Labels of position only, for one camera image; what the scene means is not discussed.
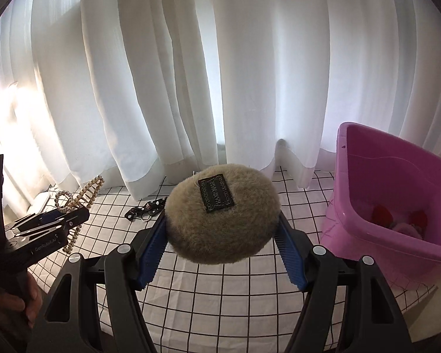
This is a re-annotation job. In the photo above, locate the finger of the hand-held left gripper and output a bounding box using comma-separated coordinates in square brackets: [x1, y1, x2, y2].
[12, 211, 66, 229]
[18, 207, 90, 238]

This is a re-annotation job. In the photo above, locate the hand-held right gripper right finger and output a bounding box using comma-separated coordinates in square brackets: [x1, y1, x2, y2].
[274, 213, 417, 353]

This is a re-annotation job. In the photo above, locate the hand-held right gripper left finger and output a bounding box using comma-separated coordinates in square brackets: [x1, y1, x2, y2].
[26, 215, 168, 353]

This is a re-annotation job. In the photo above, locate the pearl hair clip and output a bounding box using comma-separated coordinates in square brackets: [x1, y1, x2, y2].
[53, 176, 106, 254]

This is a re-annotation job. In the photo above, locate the beige fluffy hair clip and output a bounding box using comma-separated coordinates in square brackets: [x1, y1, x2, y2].
[165, 163, 281, 264]

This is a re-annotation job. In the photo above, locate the pink plastic basin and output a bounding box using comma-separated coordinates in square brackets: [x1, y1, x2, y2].
[321, 121, 441, 292]

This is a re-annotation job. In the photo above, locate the pink headband with red pompoms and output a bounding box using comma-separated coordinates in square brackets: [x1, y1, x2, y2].
[369, 203, 430, 239]

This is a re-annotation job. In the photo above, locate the person's left hand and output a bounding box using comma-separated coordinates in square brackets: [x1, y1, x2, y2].
[0, 275, 44, 330]

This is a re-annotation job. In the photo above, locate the white checked tablecloth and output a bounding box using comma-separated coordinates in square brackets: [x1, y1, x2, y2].
[32, 167, 440, 353]

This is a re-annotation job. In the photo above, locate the white curtain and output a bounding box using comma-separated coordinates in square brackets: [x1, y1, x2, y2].
[0, 0, 441, 204]

